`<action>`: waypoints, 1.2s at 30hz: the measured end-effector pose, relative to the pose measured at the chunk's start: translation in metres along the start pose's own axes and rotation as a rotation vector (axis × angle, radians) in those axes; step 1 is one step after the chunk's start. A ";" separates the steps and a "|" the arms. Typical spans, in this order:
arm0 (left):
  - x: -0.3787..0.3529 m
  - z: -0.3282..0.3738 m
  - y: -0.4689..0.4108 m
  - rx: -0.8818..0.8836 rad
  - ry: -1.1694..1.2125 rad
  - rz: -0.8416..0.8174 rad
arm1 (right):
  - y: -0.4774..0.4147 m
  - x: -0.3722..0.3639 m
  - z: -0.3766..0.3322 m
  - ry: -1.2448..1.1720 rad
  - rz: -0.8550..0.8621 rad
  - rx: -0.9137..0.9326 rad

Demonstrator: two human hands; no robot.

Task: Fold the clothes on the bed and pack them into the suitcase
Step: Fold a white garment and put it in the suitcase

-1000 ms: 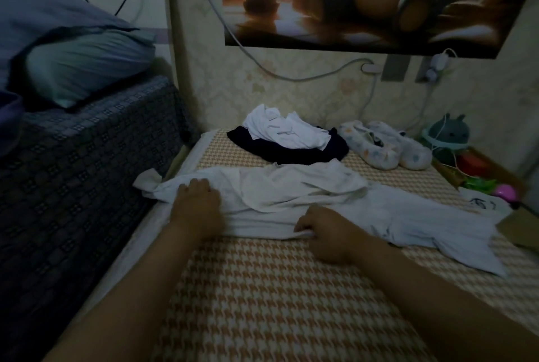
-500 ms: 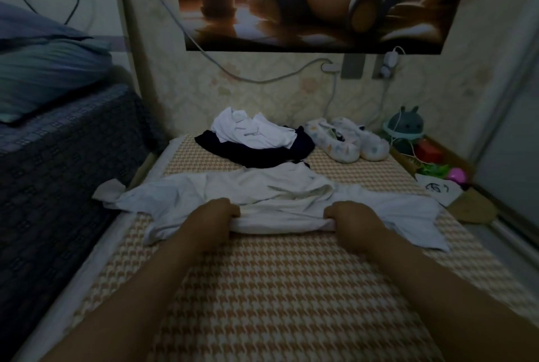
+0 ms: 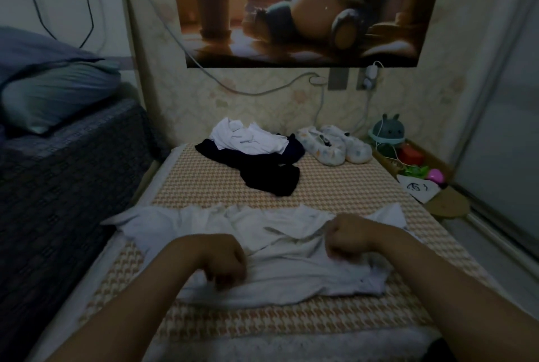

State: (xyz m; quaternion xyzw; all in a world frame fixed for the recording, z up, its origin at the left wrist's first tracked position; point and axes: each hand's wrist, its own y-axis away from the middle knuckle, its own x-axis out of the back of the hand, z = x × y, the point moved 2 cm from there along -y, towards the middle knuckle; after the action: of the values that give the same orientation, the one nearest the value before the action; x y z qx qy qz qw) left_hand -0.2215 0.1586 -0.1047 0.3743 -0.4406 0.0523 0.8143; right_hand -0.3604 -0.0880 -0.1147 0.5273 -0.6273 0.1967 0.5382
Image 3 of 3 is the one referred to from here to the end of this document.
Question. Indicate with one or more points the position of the person's left hand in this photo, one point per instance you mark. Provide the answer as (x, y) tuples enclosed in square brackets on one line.
[(221, 258)]

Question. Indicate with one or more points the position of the person's right hand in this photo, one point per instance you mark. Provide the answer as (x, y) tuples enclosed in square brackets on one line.
[(354, 235)]

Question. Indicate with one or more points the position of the white printed t-shirt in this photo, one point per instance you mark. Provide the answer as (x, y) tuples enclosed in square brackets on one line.
[(286, 265)]

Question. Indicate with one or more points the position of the white printed slipper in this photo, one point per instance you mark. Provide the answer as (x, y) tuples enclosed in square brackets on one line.
[(324, 147), (354, 145)]

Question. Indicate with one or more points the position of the black garment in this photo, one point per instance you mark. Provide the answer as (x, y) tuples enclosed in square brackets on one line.
[(269, 172)]

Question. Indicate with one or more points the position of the white polo shirt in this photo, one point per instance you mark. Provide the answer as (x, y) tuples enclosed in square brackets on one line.
[(244, 137)]

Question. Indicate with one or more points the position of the person's left forearm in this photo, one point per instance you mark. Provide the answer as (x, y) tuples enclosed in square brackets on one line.
[(126, 307)]

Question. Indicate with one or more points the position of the person's right forearm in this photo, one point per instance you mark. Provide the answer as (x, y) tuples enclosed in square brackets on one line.
[(455, 290)]

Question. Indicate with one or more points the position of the white printed card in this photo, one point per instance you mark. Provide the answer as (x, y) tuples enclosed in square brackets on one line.
[(419, 187)]

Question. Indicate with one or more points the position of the green toy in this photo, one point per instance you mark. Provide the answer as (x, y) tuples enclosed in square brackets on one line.
[(413, 170)]

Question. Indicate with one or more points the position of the pink ball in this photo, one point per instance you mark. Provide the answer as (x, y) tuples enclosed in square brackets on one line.
[(434, 176)]

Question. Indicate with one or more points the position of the wooden bedside tray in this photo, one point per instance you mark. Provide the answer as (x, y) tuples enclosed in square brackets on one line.
[(451, 202)]

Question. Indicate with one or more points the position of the teal round bunny lamp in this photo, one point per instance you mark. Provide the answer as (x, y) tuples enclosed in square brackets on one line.
[(388, 130)]

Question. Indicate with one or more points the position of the dark patterned bed cover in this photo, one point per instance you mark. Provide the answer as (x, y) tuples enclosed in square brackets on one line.
[(67, 214)]

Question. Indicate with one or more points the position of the white charger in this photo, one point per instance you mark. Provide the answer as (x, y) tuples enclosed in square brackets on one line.
[(370, 75)]

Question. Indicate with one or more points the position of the grey sliding door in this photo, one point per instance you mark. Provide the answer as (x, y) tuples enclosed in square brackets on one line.
[(505, 147)]

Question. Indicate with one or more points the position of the grey-green pillow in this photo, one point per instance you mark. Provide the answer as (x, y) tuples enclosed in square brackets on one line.
[(59, 96)]

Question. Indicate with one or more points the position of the blue pillow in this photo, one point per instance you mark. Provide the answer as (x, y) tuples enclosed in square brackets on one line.
[(34, 50)]

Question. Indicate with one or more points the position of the grey wall socket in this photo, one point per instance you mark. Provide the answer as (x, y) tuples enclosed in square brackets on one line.
[(338, 79)]

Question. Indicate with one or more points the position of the white wall plug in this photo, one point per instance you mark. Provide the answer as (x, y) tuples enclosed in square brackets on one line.
[(318, 79)]

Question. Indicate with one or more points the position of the cartoon bear wall poster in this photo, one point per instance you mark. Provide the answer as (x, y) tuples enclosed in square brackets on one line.
[(312, 4)]

